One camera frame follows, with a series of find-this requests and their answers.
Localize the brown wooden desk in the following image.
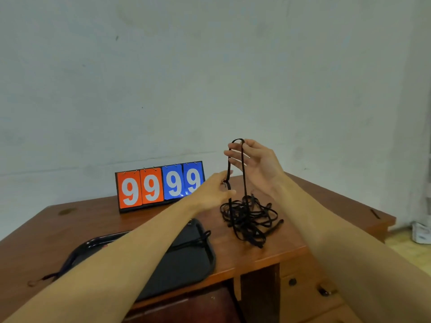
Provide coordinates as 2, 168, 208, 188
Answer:
0, 173, 397, 323

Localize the white container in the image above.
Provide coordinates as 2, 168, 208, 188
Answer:
411, 221, 431, 245

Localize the wooden side drawer with keyhole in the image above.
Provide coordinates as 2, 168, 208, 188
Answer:
279, 255, 344, 323

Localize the person's left forearm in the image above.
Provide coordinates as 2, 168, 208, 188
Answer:
3, 195, 209, 323

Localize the person's right hand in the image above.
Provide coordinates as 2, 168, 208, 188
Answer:
224, 139, 287, 199

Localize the person's right forearm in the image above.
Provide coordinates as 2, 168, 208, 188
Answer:
269, 175, 431, 323

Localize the pull-out wooden desk shelf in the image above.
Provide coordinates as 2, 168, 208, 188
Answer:
123, 285, 243, 323

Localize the person's left hand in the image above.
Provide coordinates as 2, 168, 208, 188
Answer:
194, 170, 237, 213

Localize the orange and blue flip scoreboard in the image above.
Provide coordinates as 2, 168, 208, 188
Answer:
114, 160, 206, 214

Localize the black plastic tray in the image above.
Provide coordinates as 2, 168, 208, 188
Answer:
53, 218, 216, 303

